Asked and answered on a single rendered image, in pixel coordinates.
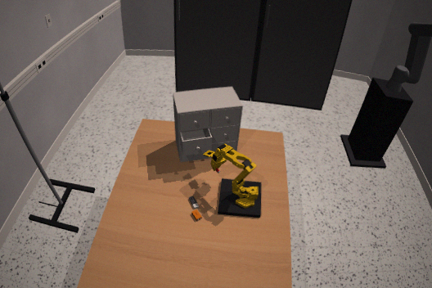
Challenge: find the orange nine-volt battery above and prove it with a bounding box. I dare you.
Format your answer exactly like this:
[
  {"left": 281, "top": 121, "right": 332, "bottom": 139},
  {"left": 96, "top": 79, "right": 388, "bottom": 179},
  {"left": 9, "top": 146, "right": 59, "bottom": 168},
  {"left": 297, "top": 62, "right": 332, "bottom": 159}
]
[{"left": 191, "top": 209, "right": 202, "bottom": 221}]

